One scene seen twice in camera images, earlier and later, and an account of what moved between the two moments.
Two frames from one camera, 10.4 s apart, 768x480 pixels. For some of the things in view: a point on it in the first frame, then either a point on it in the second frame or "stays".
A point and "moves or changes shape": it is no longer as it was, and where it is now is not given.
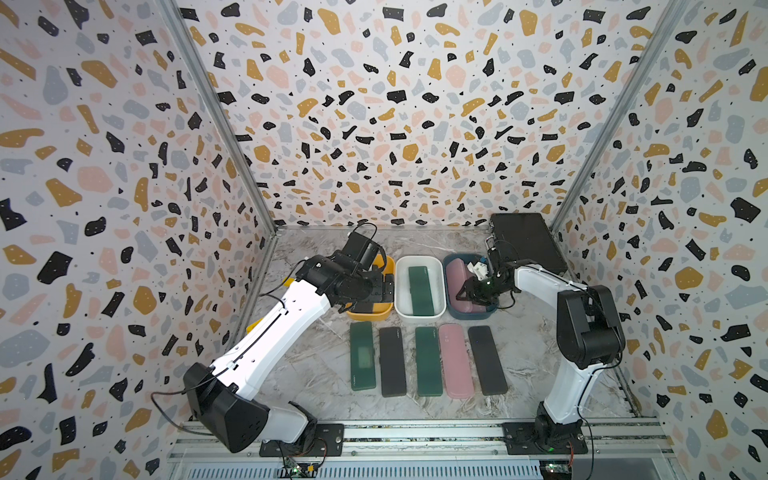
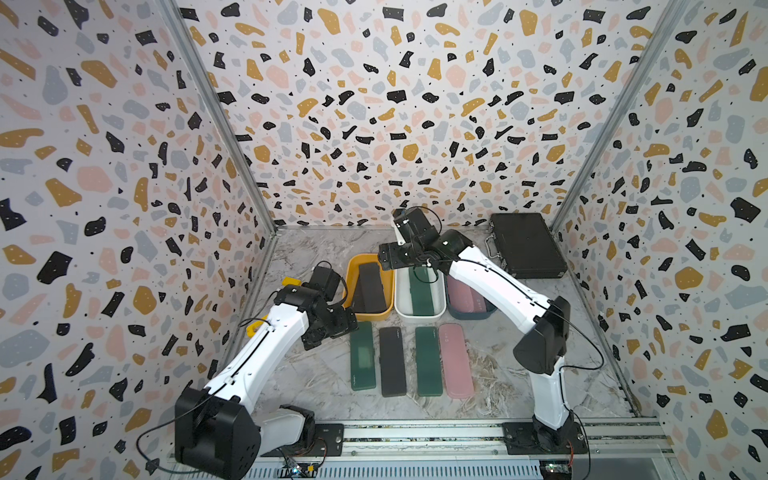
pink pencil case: [456, 363] stays
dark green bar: [362, 363] stays
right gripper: [470, 291] to [389, 249]
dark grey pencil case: [488, 365] moves or changes shape
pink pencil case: [457, 276] stays
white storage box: [436, 274] stays
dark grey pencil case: [392, 368] stays
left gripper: [379, 292] to [343, 326]
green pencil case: [421, 297] stays
